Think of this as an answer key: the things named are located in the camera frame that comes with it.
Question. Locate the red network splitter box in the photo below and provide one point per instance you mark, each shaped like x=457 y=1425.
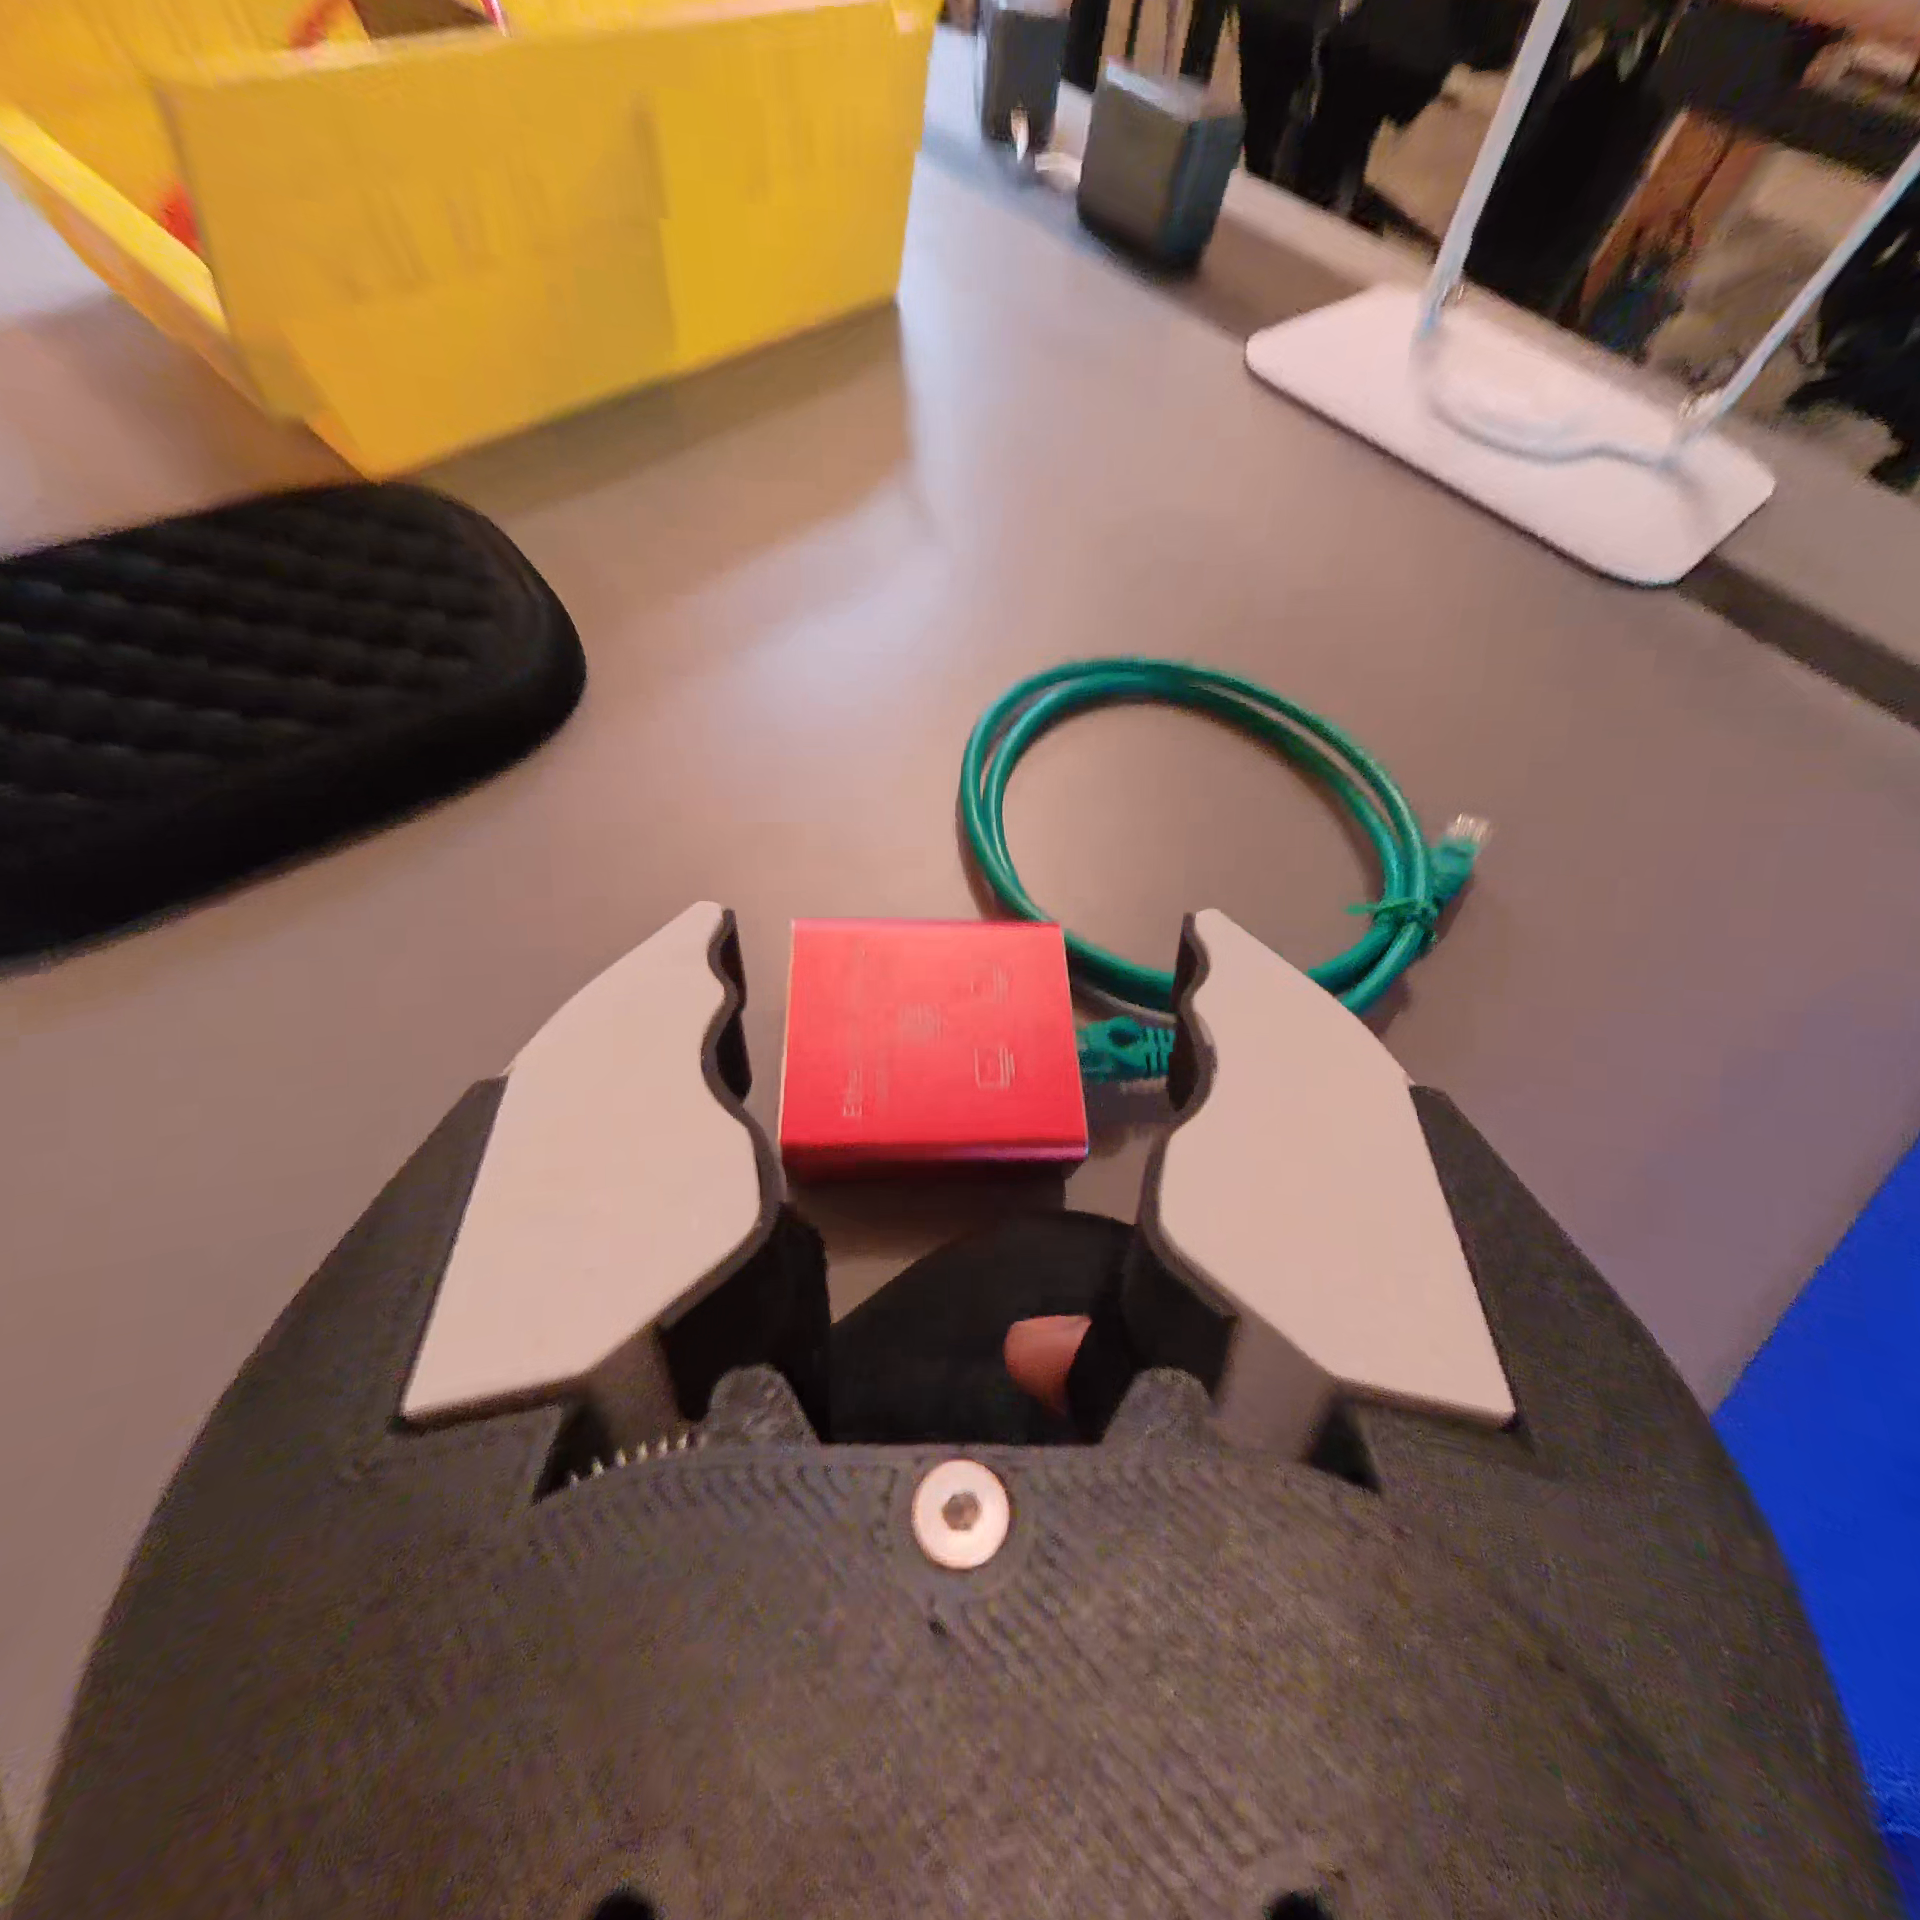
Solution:
x=931 y=1051

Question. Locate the yellow cardboard box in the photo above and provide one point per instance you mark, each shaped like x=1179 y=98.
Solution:
x=495 y=225

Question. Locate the black padded wrist rest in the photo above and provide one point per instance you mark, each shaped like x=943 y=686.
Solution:
x=225 y=691

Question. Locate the white monitor stand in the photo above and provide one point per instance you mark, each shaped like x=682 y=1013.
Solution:
x=1515 y=435

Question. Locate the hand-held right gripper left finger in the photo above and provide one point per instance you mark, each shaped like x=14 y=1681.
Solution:
x=601 y=1170

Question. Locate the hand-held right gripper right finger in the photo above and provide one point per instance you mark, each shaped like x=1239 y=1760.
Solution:
x=1320 y=1185

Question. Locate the dark grey power adapter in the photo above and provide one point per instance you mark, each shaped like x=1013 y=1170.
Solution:
x=1154 y=159

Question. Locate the person's right hand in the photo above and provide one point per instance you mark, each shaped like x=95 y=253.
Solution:
x=1047 y=1359

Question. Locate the blue plastic object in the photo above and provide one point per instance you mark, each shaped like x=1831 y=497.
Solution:
x=1838 y=1440

